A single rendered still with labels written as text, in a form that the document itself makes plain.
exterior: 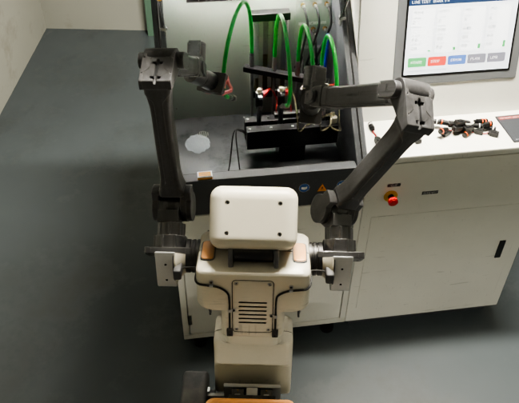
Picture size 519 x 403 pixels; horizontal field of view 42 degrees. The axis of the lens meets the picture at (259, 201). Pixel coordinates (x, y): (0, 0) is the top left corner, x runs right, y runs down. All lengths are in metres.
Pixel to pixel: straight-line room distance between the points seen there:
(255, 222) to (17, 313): 1.88
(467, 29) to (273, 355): 1.34
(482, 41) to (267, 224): 1.29
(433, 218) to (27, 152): 2.44
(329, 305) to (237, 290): 1.29
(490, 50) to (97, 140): 2.40
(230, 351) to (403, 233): 1.01
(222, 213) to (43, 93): 3.16
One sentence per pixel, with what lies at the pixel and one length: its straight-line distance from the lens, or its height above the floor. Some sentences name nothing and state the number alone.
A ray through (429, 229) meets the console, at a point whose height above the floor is 0.60.
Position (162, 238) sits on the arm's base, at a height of 1.23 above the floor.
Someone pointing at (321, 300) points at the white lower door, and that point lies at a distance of 2.84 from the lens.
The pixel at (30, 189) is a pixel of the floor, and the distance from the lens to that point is 3.86.
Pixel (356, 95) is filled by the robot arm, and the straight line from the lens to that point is 1.70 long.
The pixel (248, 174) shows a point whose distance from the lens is 2.29.
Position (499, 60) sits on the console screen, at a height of 1.18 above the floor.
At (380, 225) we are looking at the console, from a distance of 2.58.
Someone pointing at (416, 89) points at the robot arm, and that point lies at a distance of 1.54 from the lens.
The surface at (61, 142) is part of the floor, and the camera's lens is 4.14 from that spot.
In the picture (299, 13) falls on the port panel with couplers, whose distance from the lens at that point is 2.59.
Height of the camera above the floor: 2.43
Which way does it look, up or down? 42 degrees down
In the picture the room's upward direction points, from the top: 1 degrees clockwise
